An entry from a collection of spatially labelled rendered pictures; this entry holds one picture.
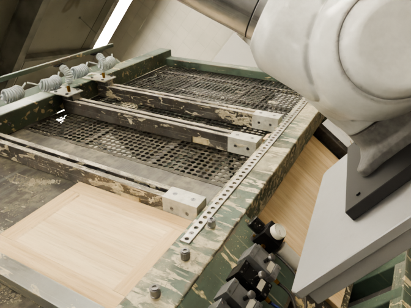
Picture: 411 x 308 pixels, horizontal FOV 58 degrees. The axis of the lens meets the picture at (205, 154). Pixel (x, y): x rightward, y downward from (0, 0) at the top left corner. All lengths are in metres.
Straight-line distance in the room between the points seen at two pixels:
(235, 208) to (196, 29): 5.69
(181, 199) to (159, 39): 5.97
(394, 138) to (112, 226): 0.82
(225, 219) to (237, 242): 0.08
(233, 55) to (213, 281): 4.20
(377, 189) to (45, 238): 0.90
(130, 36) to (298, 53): 6.92
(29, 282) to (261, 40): 0.81
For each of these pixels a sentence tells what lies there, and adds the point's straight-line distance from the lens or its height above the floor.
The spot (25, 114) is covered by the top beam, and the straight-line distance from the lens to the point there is 1.97.
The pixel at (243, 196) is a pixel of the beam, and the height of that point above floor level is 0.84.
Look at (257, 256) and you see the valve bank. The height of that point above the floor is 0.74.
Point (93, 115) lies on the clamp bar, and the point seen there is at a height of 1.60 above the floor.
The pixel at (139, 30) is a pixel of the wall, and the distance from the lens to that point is 7.19.
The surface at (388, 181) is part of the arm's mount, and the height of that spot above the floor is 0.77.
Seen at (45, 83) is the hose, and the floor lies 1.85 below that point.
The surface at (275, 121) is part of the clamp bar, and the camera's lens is 1.69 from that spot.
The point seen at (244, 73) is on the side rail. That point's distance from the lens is 2.49.
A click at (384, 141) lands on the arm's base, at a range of 0.66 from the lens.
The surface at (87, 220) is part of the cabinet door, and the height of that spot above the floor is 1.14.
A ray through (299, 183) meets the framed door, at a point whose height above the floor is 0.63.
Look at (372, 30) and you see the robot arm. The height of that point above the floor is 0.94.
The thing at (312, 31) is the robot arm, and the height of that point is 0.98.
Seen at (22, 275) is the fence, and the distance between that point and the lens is 1.06.
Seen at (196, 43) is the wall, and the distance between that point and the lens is 6.67.
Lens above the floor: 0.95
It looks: 4 degrees up
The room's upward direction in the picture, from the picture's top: 46 degrees counter-clockwise
